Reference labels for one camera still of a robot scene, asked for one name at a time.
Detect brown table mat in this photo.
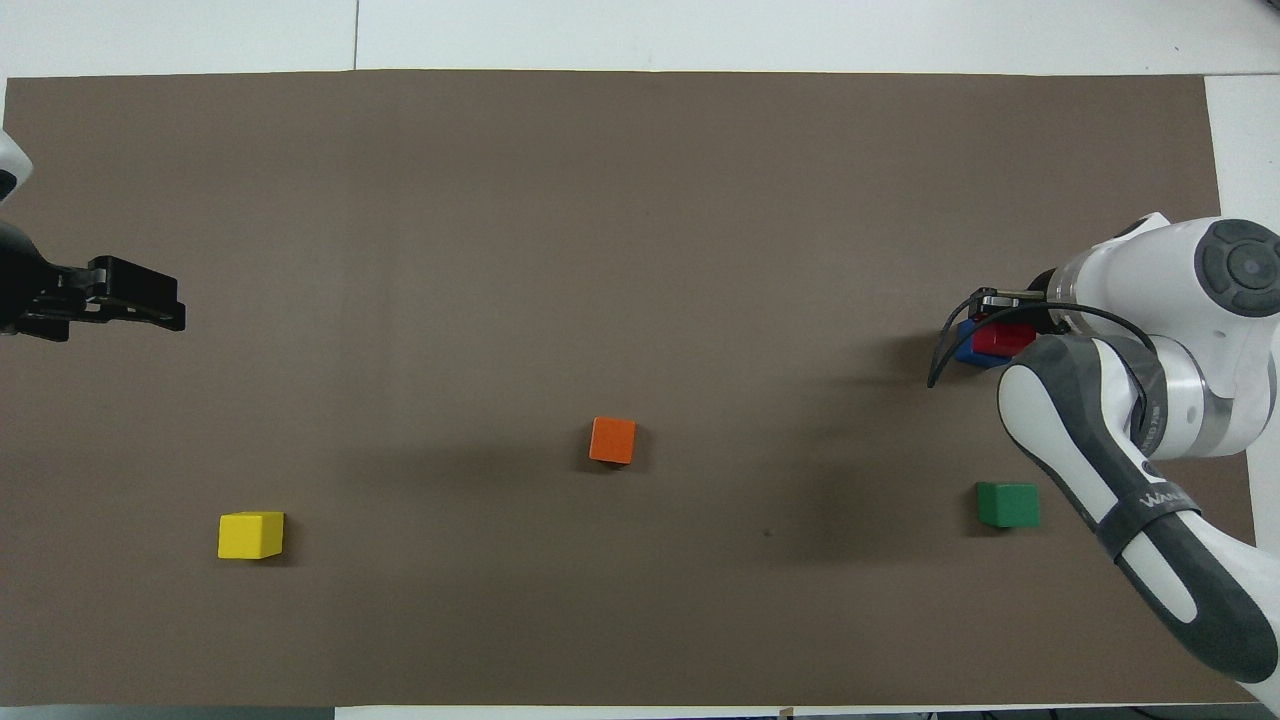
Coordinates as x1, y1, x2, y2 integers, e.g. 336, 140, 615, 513
0, 68, 1276, 707

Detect red wooden block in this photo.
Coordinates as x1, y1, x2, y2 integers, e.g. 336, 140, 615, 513
971, 322, 1039, 355

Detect orange wooden block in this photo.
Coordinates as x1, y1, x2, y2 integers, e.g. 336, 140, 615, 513
588, 416, 638, 466

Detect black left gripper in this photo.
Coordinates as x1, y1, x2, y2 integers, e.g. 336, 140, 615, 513
0, 218, 188, 344

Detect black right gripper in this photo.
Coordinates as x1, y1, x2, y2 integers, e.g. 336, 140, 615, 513
964, 267, 1074, 337

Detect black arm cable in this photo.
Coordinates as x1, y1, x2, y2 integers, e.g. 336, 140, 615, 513
926, 287, 1161, 391

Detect yellow wooden block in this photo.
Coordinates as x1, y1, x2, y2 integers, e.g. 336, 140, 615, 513
217, 511, 286, 561

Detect green wooden block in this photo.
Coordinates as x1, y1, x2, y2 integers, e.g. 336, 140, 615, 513
975, 481, 1041, 529

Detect blue wooden block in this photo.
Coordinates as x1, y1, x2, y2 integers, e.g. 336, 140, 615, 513
954, 318, 1013, 370

